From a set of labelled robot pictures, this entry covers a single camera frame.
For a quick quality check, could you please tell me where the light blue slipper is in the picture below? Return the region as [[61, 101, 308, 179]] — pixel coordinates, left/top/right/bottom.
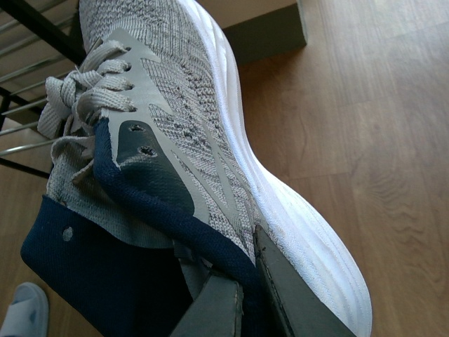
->
[[1, 282, 49, 337]]

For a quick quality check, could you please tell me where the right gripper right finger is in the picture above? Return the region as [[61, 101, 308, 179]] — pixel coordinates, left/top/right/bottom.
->
[[253, 225, 354, 337]]

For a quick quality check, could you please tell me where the black metal shoe rack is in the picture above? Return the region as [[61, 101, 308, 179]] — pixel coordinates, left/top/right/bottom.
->
[[1, 1, 85, 178]]

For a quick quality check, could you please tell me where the grey sneaker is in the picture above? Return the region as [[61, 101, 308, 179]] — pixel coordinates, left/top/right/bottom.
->
[[21, 1, 372, 336]]

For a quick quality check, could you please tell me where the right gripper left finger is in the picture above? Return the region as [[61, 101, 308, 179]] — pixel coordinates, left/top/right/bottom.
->
[[171, 270, 243, 337]]

